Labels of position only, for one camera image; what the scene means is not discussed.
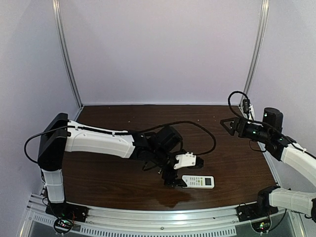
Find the right round circuit board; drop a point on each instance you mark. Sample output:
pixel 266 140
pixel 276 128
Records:
pixel 261 226

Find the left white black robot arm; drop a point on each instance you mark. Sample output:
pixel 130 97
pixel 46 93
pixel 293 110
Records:
pixel 64 135

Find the white remote control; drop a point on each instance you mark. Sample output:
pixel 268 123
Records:
pixel 198 182

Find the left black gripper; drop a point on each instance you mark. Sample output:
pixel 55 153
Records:
pixel 167 177

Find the left round circuit board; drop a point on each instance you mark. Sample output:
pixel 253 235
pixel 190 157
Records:
pixel 62 226

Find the left aluminium frame post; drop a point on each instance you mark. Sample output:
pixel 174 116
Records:
pixel 65 54

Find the right aluminium frame post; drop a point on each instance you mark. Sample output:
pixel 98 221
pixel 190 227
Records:
pixel 261 29

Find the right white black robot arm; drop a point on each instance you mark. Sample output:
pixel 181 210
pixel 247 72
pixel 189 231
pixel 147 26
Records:
pixel 294 166

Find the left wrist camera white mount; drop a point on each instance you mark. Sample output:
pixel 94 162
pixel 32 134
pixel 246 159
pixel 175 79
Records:
pixel 185 160

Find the curved aluminium front rail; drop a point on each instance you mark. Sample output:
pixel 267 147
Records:
pixel 217 222

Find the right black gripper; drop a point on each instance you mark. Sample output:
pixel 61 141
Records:
pixel 237 122

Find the aluminium frame post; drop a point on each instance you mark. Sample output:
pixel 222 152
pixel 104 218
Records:
pixel 65 54
pixel 261 29

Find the round circuit board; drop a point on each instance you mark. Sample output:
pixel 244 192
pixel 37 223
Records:
pixel 62 226
pixel 261 226

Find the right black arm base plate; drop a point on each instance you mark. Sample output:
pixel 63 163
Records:
pixel 252 211

